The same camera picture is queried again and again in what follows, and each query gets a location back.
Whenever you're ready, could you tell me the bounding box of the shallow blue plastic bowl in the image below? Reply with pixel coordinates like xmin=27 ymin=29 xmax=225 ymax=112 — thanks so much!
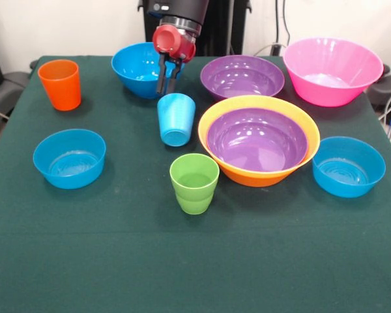
xmin=33 ymin=128 xmax=107 ymax=190
xmin=311 ymin=136 xmax=386 ymax=199

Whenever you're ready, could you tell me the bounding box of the purple plastic bowl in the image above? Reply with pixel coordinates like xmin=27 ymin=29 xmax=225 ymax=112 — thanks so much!
xmin=206 ymin=107 xmax=310 ymax=173
xmin=200 ymin=54 xmax=285 ymax=102

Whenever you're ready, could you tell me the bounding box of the pink plastic bowl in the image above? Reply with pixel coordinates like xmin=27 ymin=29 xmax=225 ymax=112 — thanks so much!
xmin=282 ymin=37 xmax=384 ymax=108

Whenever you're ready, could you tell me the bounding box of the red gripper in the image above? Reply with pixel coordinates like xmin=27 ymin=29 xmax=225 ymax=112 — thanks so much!
xmin=151 ymin=25 xmax=197 ymax=95

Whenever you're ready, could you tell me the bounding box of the dark green tablecloth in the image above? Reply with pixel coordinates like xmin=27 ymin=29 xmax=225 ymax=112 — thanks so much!
xmin=0 ymin=55 xmax=391 ymax=313

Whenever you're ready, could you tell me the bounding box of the green plastic cup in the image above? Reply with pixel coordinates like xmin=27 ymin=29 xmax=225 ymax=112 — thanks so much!
xmin=169 ymin=153 xmax=220 ymax=215

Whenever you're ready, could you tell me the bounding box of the orange plastic cup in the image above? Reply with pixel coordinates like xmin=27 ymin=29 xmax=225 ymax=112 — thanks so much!
xmin=37 ymin=59 xmax=82 ymax=112

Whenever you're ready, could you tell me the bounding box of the orange plastic bowl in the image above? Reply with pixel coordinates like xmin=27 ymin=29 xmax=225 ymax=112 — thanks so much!
xmin=197 ymin=95 xmax=321 ymax=188

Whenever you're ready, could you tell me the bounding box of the grey cable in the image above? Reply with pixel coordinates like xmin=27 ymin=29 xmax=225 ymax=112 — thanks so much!
xmin=253 ymin=42 xmax=286 ymax=57

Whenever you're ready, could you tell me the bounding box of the black rounded equipment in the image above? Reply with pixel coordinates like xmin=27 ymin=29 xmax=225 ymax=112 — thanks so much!
xmin=366 ymin=64 xmax=391 ymax=112

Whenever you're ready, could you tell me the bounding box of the black wall cable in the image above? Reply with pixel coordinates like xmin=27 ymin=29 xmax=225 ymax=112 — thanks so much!
xmin=274 ymin=0 xmax=280 ymax=45
xmin=282 ymin=0 xmax=291 ymax=44

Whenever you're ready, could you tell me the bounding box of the deep blue plastic bowl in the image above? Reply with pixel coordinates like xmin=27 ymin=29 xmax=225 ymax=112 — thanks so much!
xmin=111 ymin=42 xmax=186 ymax=100

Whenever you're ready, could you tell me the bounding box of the light blue plastic cup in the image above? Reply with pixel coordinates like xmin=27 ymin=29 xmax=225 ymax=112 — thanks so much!
xmin=156 ymin=93 xmax=197 ymax=147

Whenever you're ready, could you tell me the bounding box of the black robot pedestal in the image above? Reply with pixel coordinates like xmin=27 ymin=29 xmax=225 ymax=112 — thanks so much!
xmin=138 ymin=0 xmax=252 ymax=56

